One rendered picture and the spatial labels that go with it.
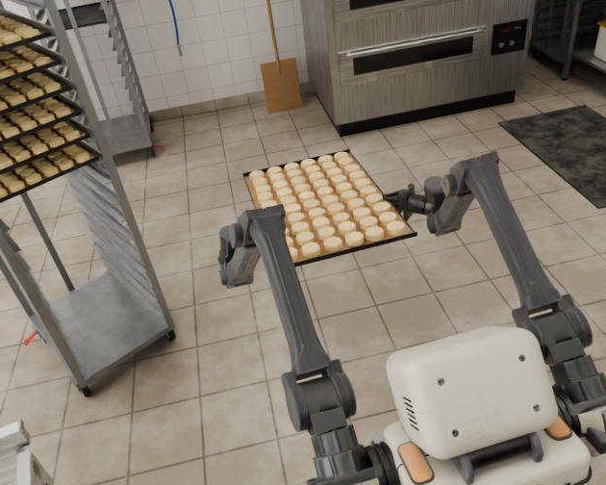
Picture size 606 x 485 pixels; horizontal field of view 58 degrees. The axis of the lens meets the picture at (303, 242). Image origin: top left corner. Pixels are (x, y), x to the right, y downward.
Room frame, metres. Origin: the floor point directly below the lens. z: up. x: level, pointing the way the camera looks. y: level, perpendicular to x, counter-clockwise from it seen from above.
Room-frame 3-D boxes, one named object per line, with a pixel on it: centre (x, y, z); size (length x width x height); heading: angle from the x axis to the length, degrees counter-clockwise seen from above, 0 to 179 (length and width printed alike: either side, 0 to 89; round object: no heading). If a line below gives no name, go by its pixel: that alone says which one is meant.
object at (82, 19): (4.13, 1.32, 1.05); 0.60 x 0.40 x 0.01; 9
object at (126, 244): (2.11, 0.89, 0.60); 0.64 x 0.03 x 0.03; 37
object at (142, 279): (2.11, 0.89, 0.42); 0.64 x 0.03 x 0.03; 37
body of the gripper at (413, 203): (1.35, -0.35, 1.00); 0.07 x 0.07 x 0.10; 54
